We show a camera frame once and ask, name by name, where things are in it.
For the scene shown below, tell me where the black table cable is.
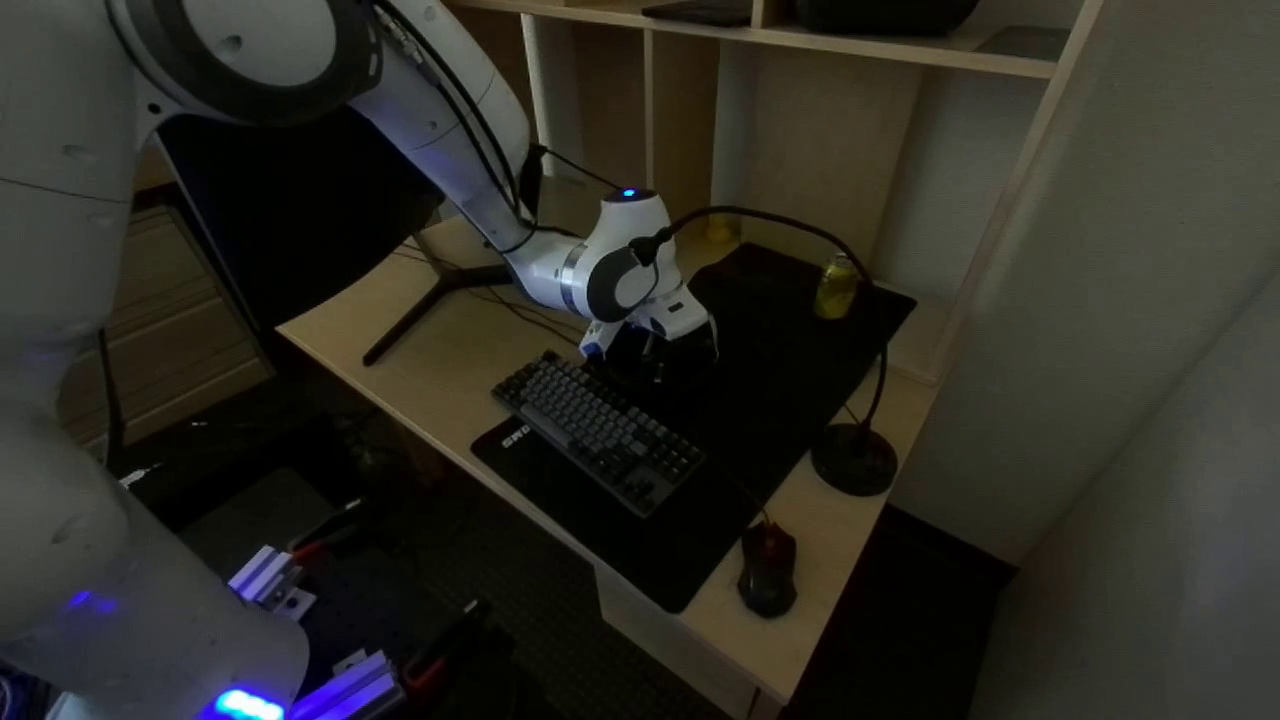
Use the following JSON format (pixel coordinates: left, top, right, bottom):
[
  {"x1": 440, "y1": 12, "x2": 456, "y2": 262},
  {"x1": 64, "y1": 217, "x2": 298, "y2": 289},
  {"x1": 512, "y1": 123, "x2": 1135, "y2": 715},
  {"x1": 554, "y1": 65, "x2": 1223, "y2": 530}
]
[{"x1": 471, "y1": 277, "x2": 591, "y2": 353}]

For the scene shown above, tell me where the light wooden shelf unit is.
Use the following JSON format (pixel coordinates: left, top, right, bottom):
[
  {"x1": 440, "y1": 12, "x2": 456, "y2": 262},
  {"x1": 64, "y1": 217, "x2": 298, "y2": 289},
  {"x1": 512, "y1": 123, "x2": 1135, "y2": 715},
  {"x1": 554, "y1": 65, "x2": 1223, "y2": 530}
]
[{"x1": 430, "y1": 0, "x2": 1111, "y2": 391}]

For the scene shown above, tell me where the grey black keyboard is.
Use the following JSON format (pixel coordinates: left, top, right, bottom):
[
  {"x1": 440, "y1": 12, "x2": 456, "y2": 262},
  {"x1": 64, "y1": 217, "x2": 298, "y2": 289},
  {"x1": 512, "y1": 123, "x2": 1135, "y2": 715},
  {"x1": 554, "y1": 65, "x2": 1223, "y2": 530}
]
[{"x1": 490, "y1": 348, "x2": 711, "y2": 521}]

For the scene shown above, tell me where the black gooseneck desk lamp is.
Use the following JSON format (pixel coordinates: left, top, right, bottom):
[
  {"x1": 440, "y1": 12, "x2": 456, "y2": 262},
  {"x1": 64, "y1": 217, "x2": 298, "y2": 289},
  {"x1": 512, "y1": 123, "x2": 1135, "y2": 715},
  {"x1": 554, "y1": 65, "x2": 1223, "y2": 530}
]
[{"x1": 637, "y1": 202, "x2": 904, "y2": 502}]

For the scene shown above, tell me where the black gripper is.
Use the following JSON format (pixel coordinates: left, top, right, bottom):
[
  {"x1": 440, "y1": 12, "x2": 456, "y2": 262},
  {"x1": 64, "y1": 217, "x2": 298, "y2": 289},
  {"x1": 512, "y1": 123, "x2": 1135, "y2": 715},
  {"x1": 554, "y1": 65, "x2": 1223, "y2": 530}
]
[{"x1": 601, "y1": 315, "x2": 701, "y2": 388}]

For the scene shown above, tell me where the black bag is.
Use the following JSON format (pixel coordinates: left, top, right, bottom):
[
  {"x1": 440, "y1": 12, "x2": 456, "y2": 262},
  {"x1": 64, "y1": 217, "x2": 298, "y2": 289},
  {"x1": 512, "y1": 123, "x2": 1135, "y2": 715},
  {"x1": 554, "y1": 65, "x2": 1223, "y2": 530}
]
[{"x1": 790, "y1": 0, "x2": 983, "y2": 42}]

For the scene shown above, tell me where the black tripod stand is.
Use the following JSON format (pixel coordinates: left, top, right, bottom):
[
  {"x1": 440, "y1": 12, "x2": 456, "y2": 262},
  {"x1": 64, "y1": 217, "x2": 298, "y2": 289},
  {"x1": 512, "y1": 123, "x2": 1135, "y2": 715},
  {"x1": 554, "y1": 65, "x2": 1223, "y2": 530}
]
[{"x1": 360, "y1": 233, "x2": 540, "y2": 371}]

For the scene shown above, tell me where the black desk mat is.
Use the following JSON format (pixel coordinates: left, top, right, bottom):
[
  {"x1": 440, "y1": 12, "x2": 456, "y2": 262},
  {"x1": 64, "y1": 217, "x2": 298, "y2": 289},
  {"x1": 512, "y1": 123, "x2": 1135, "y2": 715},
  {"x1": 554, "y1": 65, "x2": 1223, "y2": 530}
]
[{"x1": 469, "y1": 241, "x2": 918, "y2": 617}]

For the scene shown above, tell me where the black red computer mouse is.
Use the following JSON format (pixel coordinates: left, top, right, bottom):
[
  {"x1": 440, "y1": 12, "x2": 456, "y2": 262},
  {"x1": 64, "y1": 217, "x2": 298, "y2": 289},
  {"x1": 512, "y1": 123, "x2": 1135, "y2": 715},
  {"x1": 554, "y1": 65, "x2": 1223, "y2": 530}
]
[{"x1": 737, "y1": 517, "x2": 798, "y2": 619}]

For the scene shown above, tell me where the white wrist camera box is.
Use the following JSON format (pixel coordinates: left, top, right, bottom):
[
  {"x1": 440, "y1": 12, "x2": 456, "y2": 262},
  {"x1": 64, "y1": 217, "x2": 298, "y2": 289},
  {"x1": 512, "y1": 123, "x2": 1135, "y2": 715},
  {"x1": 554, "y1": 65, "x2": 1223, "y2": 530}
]
[{"x1": 648, "y1": 294, "x2": 711, "y2": 342}]

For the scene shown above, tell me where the brown wooden cabinet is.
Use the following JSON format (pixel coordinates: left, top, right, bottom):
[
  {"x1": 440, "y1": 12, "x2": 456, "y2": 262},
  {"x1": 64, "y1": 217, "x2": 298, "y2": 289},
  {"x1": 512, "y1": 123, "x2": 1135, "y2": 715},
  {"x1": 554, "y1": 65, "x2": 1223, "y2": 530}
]
[{"x1": 55, "y1": 197, "x2": 277, "y2": 445}]

